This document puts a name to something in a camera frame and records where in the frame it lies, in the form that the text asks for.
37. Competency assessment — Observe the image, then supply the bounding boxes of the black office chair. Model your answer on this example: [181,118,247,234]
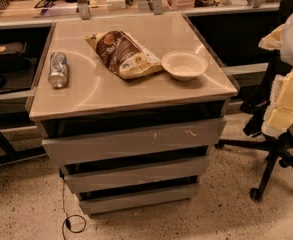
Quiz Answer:
[215,0,293,202]

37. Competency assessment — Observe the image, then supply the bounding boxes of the grey bottom drawer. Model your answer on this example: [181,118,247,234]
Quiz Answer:
[79,183,200,215]

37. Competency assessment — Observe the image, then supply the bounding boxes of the grey top drawer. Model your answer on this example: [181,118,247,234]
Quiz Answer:
[42,118,226,165]

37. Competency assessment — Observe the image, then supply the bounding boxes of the grey middle drawer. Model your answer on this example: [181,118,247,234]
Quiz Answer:
[65,156,209,193]

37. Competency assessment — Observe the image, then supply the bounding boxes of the grey drawer cabinet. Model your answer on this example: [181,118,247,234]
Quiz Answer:
[29,14,237,202]

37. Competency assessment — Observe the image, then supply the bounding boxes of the white paper bowl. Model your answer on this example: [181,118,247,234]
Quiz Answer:
[161,50,208,81]

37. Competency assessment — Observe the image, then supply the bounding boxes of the grey metal post left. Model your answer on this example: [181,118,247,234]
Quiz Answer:
[77,0,90,20]

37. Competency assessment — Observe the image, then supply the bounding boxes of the brown yellow chip bag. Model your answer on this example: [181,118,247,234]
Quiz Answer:
[85,31,162,80]

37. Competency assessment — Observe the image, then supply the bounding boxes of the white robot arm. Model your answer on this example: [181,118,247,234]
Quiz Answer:
[258,13,293,138]

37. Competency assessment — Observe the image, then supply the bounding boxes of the black floor cable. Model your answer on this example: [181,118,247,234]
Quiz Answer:
[61,180,88,240]

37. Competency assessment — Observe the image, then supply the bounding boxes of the silver drink can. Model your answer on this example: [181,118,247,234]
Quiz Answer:
[48,52,68,88]

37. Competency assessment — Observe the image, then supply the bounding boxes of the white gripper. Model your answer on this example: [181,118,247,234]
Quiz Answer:
[261,68,293,139]

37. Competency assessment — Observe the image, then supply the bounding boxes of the grey drawer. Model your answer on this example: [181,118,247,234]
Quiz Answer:
[42,118,226,165]
[65,156,209,193]
[79,183,200,215]

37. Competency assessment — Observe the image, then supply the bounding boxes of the black desk leg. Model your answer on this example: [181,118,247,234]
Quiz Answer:
[0,107,48,169]

